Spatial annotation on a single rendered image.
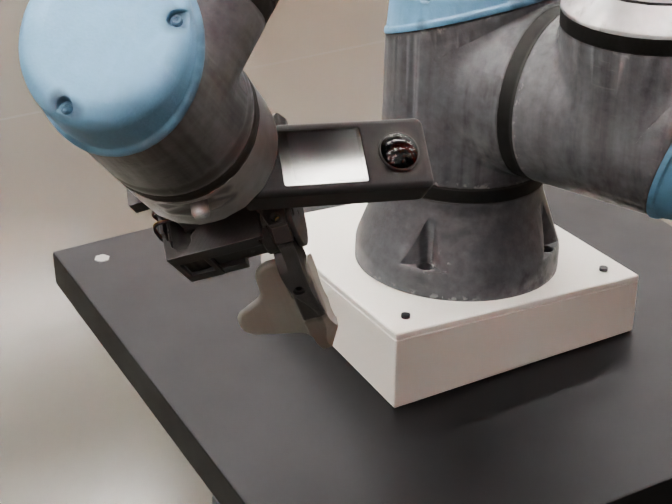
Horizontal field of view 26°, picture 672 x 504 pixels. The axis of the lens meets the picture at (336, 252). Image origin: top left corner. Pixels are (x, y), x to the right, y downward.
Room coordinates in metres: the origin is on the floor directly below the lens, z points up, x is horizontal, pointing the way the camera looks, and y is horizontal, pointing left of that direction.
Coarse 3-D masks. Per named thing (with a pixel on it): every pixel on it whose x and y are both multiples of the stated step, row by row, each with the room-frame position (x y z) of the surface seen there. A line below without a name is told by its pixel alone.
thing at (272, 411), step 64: (64, 256) 1.30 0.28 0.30; (128, 256) 1.30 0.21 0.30; (256, 256) 1.30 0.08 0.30; (640, 256) 1.30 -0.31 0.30; (128, 320) 1.17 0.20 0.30; (192, 320) 1.17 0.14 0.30; (640, 320) 1.17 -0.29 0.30; (192, 384) 1.07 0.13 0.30; (256, 384) 1.07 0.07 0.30; (320, 384) 1.07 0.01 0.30; (512, 384) 1.07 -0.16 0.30; (576, 384) 1.07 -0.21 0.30; (640, 384) 1.07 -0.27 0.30; (192, 448) 0.99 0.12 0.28; (256, 448) 0.97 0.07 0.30; (320, 448) 0.97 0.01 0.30; (384, 448) 0.97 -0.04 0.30; (448, 448) 0.97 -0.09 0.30; (512, 448) 0.97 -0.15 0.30; (576, 448) 0.97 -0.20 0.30; (640, 448) 0.97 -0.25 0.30
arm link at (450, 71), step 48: (432, 0) 1.15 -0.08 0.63; (480, 0) 1.14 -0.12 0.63; (528, 0) 1.15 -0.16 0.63; (432, 48) 1.14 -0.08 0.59; (480, 48) 1.13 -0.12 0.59; (528, 48) 1.11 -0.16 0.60; (384, 96) 1.19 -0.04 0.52; (432, 96) 1.14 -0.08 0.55; (480, 96) 1.11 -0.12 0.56; (432, 144) 1.13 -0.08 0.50; (480, 144) 1.11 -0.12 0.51
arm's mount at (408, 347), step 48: (336, 240) 1.22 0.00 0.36; (576, 240) 1.23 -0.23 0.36; (336, 288) 1.12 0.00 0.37; (384, 288) 1.12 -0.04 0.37; (576, 288) 1.13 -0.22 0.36; (624, 288) 1.15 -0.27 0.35; (336, 336) 1.12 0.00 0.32; (384, 336) 1.05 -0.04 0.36; (432, 336) 1.05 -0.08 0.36; (480, 336) 1.07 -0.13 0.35; (528, 336) 1.10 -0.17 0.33; (576, 336) 1.12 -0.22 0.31; (384, 384) 1.05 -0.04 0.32; (432, 384) 1.05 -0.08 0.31
